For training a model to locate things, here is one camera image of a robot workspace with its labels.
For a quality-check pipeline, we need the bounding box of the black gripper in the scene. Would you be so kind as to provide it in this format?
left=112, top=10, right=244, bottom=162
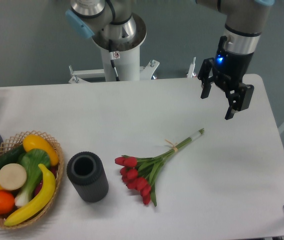
left=197, top=49, right=254, bottom=120

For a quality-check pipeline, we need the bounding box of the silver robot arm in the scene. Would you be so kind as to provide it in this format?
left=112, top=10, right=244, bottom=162
left=65, top=0, right=273, bottom=120

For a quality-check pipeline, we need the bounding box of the red tulip bouquet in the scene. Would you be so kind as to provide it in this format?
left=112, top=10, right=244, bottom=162
left=114, top=128, right=205, bottom=207

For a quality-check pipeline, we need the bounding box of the dark grey ribbed vase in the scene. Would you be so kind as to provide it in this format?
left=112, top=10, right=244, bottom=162
left=67, top=151, right=109, bottom=203

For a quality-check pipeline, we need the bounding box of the yellow banana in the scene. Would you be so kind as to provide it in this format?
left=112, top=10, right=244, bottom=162
left=4, top=163, right=56, bottom=227

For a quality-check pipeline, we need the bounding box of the green bok choy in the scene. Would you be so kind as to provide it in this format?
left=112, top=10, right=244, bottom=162
left=15, top=148, right=51, bottom=208

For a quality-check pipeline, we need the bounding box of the green cucumber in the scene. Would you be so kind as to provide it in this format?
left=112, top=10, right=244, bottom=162
left=0, top=145, right=26, bottom=169

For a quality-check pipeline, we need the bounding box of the beige round radish slice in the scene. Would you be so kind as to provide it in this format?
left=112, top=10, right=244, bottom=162
left=0, top=163, right=27, bottom=191

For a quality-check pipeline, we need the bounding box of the orange fruit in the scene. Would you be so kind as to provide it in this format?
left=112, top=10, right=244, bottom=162
left=0, top=190, right=15, bottom=215

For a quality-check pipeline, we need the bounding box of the woven wicker basket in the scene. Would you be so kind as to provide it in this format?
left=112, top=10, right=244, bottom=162
left=0, top=130, right=64, bottom=230

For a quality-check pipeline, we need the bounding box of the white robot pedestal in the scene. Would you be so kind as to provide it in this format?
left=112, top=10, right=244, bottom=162
left=93, top=13, right=147, bottom=82

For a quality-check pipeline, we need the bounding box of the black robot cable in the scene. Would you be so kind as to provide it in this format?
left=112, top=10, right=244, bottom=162
left=108, top=39, right=121, bottom=82

